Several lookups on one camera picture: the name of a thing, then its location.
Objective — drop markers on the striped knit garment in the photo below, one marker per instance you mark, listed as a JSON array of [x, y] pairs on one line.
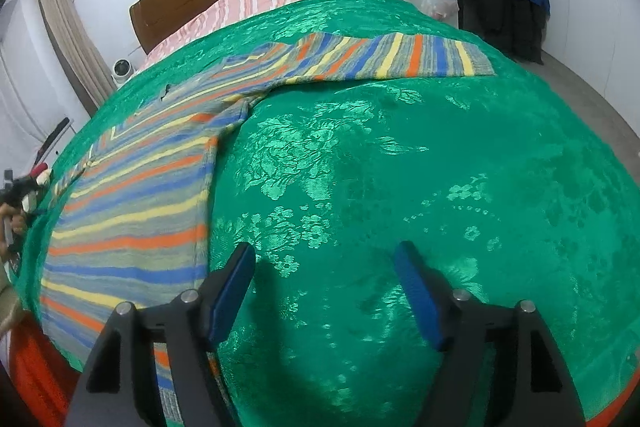
[[130, 207]]

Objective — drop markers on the bedside clutter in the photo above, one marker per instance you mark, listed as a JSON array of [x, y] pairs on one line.
[[22, 197]]

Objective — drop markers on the black jacket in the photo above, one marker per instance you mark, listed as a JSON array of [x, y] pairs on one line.
[[495, 2]]

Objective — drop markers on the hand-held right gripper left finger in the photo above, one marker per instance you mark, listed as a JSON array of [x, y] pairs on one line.
[[232, 294]]

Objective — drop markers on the green floral blanket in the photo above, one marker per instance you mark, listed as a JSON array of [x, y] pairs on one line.
[[375, 157]]

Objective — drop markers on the orange bed sheet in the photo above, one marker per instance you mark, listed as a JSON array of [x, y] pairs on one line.
[[40, 377]]

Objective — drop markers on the beige curtain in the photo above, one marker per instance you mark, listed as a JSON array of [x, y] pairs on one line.
[[70, 37]]

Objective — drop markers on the small white round fan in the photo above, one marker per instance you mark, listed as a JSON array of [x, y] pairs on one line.
[[122, 71]]

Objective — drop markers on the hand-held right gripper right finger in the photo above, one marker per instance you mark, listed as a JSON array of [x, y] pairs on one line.
[[417, 299]]

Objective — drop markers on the black flat stick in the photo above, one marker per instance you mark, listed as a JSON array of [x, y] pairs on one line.
[[52, 139]]

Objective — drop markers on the white wardrobe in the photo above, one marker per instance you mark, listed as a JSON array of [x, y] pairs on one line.
[[590, 7]]

